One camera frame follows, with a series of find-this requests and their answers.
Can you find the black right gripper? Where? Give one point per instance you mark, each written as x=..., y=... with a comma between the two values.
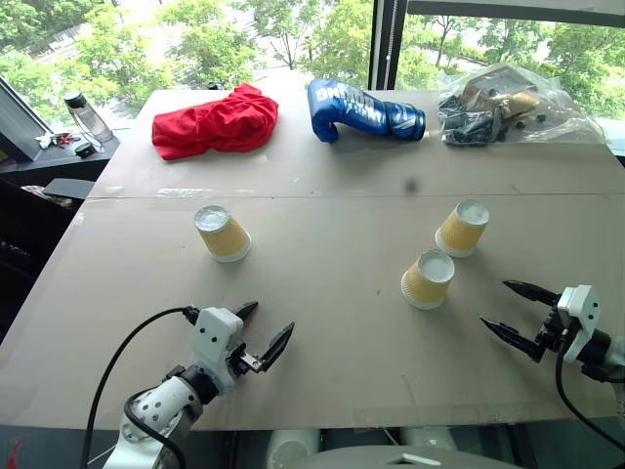
x=554, y=332

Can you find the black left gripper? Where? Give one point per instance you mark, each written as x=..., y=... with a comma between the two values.
x=239, y=362

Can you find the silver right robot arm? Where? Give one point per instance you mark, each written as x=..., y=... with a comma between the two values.
x=605, y=354

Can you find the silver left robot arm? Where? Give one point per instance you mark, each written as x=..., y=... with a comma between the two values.
x=156, y=415

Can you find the yellow paper cup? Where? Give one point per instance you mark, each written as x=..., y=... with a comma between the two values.
x=225, y=239
x=461, y=233
x=426, y=283

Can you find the white rounded shape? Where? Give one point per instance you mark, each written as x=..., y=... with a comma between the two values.
x=292, y=447

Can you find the grey robot torso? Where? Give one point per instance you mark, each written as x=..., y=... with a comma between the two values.
x=405, y=460

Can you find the clear plastic bag of parts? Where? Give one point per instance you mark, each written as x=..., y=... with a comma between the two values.
x=493, y=110

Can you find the red cloth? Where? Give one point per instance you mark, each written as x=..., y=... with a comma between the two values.
x=215, y=124

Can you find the blue boxing glove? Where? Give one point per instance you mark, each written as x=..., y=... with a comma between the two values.
x=351, y=110

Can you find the dark flat panel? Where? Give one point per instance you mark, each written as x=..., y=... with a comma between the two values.
x=68, y=188

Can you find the small black box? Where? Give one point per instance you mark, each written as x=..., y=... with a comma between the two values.
x=84, y=149

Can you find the clear water bottle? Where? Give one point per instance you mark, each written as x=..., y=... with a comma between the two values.
x=90, y=119

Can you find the black side shelf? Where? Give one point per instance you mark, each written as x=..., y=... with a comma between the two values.
x=44, y=166

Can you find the small red and white items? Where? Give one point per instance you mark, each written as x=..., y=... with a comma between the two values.
x=61, y=140

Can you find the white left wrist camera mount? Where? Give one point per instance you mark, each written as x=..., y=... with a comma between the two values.
x=215, y=337

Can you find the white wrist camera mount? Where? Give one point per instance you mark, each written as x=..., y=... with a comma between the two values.
x=581, y=312
x=215, y=337

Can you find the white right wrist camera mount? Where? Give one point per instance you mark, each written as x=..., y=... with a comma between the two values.
x=581, y=312

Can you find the black window frame post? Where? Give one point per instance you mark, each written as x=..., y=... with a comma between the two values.
x=387, y=44

